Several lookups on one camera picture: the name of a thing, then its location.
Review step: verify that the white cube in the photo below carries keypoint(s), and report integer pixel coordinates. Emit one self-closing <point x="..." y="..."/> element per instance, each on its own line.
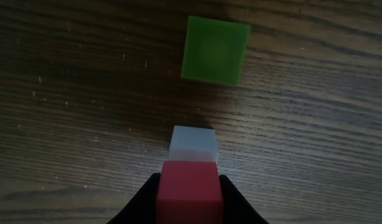
<point x="193" y="143"/>

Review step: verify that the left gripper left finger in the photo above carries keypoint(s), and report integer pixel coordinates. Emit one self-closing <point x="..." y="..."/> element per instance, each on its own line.
<point x="141" y="205"/>

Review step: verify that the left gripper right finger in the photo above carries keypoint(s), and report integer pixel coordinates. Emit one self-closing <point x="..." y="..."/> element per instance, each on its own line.
<point x="237" y="208"/>

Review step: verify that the green cube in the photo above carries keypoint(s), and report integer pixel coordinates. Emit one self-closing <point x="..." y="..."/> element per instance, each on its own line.
<point x="214" y="51"/>

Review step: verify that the red cube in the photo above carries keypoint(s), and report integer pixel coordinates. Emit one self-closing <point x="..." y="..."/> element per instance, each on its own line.
<point x="189" y="193"/>

